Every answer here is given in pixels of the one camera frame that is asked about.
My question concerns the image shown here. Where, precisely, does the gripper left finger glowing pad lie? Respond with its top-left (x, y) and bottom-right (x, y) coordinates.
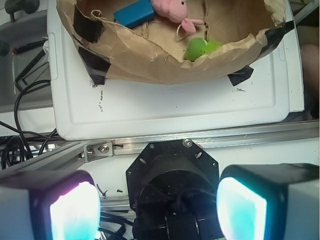
top-left (0, 169), bottom-right (101, 240)

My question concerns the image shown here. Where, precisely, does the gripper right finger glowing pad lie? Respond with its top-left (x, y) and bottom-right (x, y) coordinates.
top-left (216, 163), bottom-right (320, 240)

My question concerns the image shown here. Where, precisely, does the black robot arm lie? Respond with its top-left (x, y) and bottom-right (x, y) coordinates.
top-left (0, 140), bottom-right (320, 240)

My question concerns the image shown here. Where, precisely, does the pink plush bunny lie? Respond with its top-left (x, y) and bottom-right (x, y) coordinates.
top-left (150, 0), bottom-right (205, 35)

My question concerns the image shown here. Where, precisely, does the green plush toy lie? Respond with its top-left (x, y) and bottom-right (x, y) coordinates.
top-left (184, 37), bottom-right (223, 62)

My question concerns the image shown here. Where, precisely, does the brown paper bag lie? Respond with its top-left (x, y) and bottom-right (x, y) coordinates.
top-left (56, 0), bottom-right (292, 85)

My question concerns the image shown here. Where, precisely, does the blue rectangular block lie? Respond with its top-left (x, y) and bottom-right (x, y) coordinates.
top-left (113, 0), bottom-right (155, 29)

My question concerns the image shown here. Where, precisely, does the aluminium extrusion rail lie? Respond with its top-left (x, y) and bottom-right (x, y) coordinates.
top-left (1, 120), bottom-right (320, 175)

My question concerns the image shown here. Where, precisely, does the black cable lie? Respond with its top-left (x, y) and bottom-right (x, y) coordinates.
top-left (0, 79), bottom-right (61, 171)

